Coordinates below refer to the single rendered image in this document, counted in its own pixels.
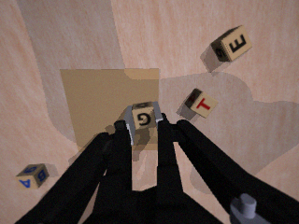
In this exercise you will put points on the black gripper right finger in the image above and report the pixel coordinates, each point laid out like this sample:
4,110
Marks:
246,198

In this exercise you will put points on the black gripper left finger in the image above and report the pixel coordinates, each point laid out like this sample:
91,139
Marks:
68,198

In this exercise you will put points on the tan flat mat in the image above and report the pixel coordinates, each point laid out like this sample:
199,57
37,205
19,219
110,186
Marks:
97,98

